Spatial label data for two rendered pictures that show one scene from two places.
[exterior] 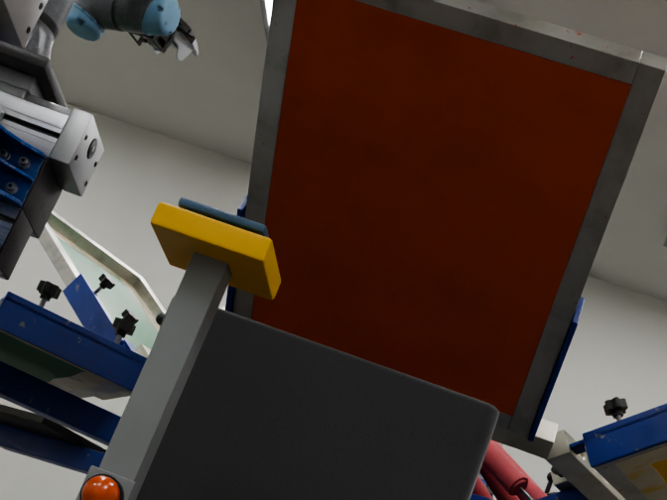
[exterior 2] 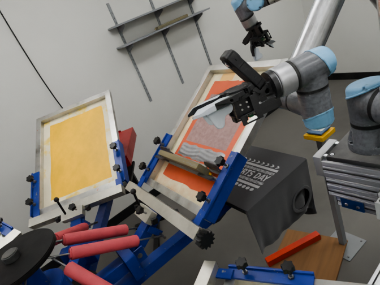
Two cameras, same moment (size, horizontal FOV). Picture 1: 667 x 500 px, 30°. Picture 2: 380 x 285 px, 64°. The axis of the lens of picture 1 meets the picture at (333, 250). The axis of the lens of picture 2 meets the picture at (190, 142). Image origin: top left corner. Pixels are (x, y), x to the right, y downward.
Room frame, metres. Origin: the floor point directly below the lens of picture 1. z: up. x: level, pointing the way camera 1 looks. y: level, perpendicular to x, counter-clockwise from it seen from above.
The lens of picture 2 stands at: (2.83, 0.96, 1.89)
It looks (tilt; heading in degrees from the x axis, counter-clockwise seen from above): 23 degrees down; 234
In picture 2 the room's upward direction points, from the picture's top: 23 degrees counter-clockwise
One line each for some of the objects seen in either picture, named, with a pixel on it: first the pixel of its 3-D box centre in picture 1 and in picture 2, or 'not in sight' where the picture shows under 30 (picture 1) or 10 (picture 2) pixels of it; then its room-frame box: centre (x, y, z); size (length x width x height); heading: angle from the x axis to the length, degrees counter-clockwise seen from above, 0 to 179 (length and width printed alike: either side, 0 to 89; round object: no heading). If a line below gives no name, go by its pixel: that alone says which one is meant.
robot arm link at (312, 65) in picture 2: not in sight; (309, 69); (2.16, 0.60, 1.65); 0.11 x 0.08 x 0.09; 151
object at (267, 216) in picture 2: not in sight; (280, 208); (1.82, 0.09, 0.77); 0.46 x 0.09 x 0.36; 170
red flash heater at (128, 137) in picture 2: not in sight; (106, 154); (1.97, -1.37, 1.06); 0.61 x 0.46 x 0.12; 50
